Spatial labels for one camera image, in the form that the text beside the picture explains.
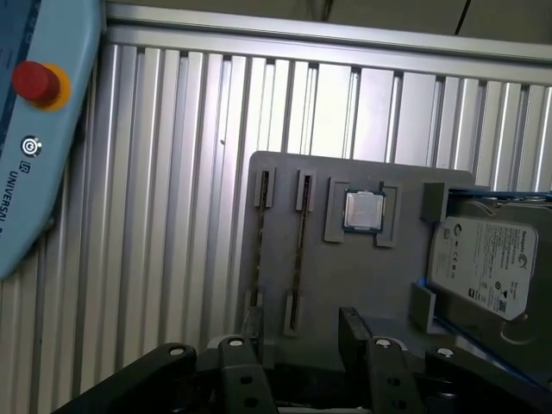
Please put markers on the grey parts rack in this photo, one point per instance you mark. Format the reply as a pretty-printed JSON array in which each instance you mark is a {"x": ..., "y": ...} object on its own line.
[{"x": 366, "y": 276}]

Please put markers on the hard disk in blue carrier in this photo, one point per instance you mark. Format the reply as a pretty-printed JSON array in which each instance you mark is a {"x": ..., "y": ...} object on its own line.
[{"x": 483, "y": 263}]

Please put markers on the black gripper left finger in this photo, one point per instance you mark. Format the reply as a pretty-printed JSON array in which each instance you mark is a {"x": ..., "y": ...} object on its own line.
[{"x": 241, "y": 379}]

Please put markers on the silver CPU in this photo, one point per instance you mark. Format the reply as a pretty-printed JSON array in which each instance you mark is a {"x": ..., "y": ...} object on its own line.
[{"x": 363, "y": 211}]

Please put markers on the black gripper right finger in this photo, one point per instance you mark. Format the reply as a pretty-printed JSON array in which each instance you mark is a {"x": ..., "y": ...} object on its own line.
[{"x": 388, "y": 379}]

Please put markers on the pale blue teach pendant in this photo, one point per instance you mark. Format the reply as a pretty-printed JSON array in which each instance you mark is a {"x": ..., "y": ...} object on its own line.
[{"x": 43, "y": 207}]

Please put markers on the blue RAM stick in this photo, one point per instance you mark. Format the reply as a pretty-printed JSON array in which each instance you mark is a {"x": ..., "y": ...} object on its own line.
[{"x": 300, "y": 250}]

